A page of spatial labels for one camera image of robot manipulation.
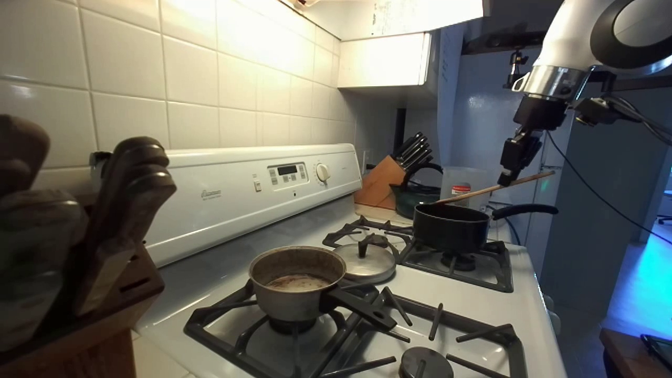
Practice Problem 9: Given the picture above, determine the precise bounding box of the wooden spoon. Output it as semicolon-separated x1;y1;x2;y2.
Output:
434;171;555;203

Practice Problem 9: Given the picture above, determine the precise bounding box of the white gas stove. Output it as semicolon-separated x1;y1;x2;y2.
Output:
138;145;566;378

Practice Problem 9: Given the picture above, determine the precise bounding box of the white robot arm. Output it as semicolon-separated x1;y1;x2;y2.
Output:
497;0;672;188

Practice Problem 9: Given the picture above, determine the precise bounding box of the small steel saucepan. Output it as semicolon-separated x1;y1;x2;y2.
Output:
247;245;397;331

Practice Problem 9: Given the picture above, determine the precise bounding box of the green kettle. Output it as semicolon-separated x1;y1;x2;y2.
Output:
393;161;443;218

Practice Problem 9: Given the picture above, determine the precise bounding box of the wooden knife block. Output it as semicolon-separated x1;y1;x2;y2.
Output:
355;133;432;210
0;114;177;378

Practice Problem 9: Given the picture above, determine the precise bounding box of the black pot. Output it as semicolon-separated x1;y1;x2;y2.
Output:
414;203;556;255

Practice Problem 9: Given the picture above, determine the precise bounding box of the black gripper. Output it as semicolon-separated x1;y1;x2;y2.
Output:
497;94;568;188

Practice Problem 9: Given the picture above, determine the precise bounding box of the steel pot lid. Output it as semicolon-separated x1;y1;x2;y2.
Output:
336;235;397;284

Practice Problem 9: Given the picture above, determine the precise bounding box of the white range hood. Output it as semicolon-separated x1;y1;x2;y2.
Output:
282;0;486;90

